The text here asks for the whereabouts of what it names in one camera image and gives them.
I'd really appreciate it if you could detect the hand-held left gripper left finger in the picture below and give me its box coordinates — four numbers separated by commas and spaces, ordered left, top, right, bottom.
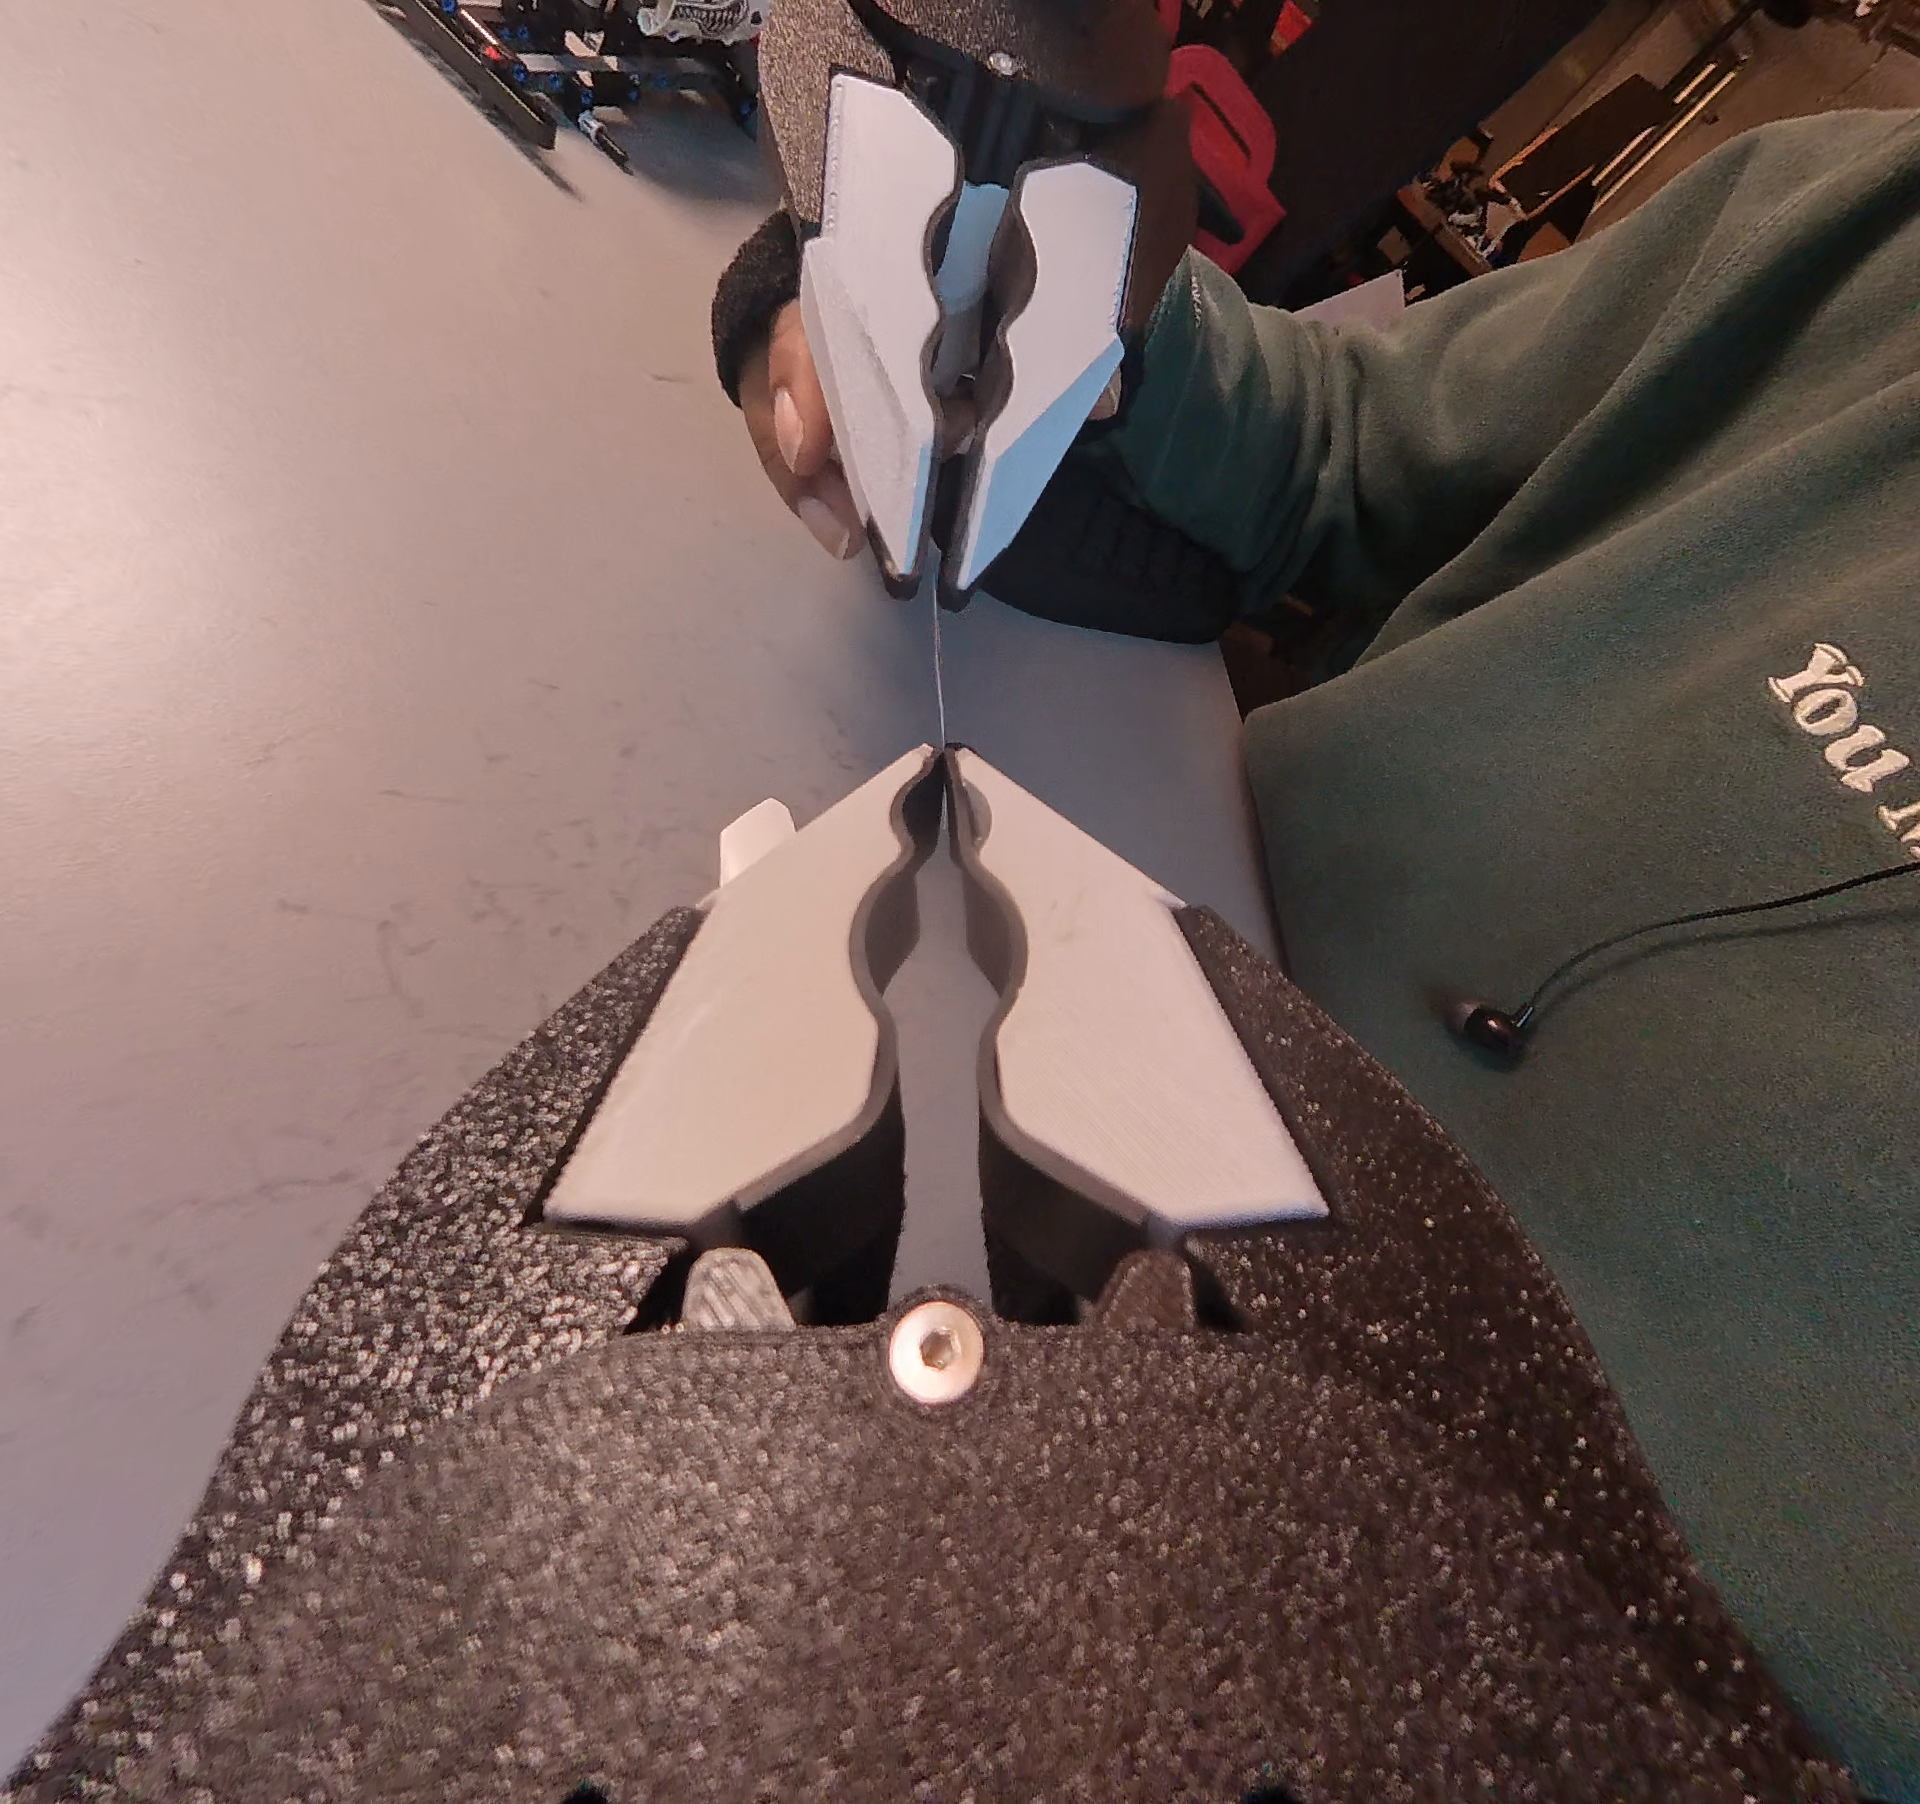
543, 745, 949, 1236

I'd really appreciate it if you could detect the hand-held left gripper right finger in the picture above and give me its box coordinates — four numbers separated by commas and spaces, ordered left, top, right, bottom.
946, 745, 1335, 1236

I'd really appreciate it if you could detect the white lego panel piece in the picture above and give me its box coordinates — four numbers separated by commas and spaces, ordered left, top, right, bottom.
720, 797, 801, 892

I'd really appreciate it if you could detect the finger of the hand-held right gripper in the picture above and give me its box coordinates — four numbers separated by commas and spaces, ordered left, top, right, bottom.
949, 157, 1144, 598
801, 70, 962, 590

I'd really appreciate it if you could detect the black drawstring cord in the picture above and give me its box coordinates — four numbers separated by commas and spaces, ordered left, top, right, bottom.
1431, 858, 1920, 1075

